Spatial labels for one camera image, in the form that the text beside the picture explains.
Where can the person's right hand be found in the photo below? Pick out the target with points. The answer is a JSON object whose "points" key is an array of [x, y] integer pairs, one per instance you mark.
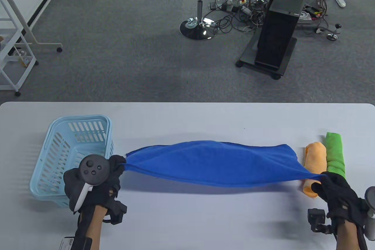
{"points": [[339, 197]]}

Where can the person's left hand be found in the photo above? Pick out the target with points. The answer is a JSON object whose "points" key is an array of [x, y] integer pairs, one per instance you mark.
{"points": [[105, 194]]}

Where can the green rectangular towel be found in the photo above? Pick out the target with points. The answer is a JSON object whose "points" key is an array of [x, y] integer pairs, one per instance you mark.
{"points": [[334, 150]]}

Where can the orange towel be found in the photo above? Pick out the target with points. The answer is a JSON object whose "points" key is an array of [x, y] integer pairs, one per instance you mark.
{"points": [[316, 156]]}

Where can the blue towel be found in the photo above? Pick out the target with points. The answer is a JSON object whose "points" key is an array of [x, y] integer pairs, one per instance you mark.
{"points": [[211, 162]]}

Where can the person's left forearm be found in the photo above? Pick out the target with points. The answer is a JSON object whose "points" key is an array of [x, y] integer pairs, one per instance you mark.
{"points": [[95, 226]]}

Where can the black forearm sensor box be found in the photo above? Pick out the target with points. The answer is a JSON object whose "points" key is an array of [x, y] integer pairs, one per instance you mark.
{"points": [[79, 244]]}

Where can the person's right forearm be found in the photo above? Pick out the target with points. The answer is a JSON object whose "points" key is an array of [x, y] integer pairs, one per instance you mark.
{"points": [[347, 238]]}

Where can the black and white controller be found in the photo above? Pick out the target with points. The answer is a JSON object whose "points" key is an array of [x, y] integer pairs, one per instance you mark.
{"points": [[370, 200], [93, 169]]}

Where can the light blue plastic basket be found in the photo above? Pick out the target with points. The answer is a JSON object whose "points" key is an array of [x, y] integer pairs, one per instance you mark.
{"points": [[49, 191]]}

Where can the white shelf cart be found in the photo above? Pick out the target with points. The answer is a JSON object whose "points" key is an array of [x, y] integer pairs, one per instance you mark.
{"points": [[6, 87]]}

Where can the black rolling cart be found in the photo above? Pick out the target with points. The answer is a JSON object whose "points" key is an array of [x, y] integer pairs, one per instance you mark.
{"points": [[249, 55]]}

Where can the black computer tower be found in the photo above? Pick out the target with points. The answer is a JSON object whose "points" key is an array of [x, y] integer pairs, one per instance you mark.
{"points": [[278, 27]]}

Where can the grey power strip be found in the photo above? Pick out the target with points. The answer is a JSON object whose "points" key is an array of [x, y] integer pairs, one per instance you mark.
{"points": [[221, 6]]}

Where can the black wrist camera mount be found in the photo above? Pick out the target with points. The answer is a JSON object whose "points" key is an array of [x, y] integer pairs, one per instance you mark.
{"points": [[316, 217], [117, 210]]}

